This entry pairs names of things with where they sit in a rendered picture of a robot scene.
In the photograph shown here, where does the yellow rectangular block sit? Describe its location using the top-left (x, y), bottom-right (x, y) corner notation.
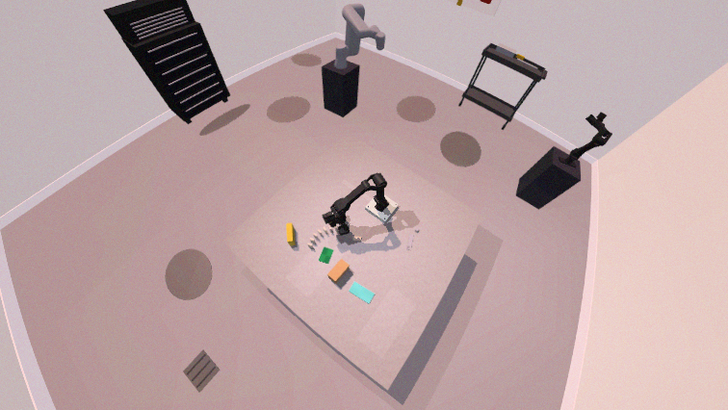
top-left (286, 223), bottom-right (296, 245)

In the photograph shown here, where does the orange-brown box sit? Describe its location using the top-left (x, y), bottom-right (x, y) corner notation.
top-left (327, 259), bottom-right (349, 284)

